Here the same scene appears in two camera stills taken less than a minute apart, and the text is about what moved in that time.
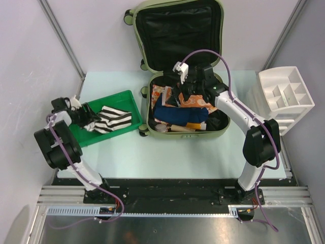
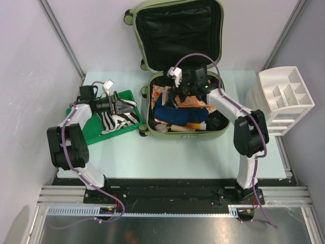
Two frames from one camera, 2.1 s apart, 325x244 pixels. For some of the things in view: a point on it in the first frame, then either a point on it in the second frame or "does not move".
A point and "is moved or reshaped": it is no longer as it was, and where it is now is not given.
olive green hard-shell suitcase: [182, 42] does not move
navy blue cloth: [179, 116] does not move
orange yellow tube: [202, 126] does not move
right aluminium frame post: [285, 33] does not move
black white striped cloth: [111, 119] is moved or reshaped
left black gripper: [92, 115] -> [120, 107]
